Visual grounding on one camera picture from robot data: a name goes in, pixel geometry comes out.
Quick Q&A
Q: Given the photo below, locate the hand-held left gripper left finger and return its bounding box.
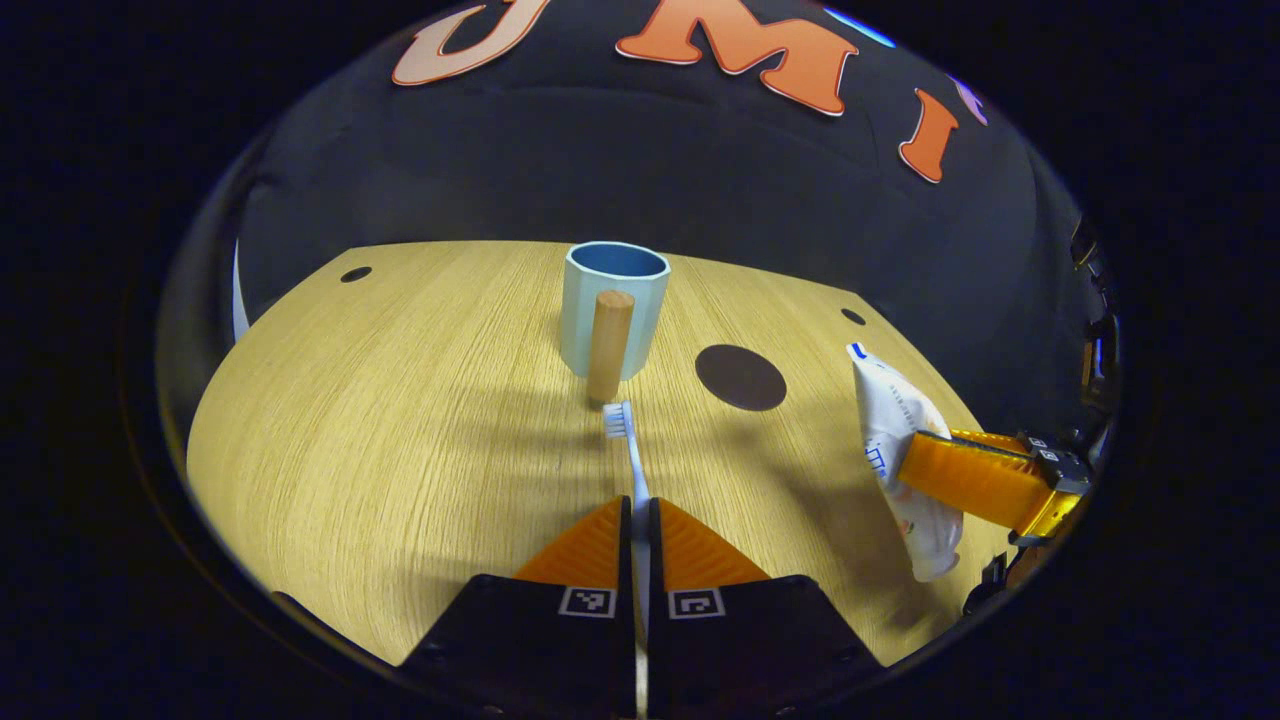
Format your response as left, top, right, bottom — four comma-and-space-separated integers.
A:
400, 495, 637, 720

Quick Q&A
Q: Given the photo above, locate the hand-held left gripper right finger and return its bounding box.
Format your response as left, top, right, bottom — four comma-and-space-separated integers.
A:
648, 497, 886, 720

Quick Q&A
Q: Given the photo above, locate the white toothpaste tube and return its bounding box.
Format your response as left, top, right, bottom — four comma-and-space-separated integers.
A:
847, 342, 964, 583

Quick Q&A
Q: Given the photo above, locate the dark round coaster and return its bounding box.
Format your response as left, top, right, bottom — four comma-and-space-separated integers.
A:
695, 344, 788, 412

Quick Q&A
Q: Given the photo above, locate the white blue toothbrush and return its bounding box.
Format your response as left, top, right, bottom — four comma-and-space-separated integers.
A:
603, 401, 653, 720

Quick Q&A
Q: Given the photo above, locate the light blue cup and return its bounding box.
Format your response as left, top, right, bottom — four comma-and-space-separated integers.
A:
559, 241, 671, 406

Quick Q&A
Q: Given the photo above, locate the black backdrop cloth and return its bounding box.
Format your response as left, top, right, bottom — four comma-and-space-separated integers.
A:
158, 0, 1106, 446

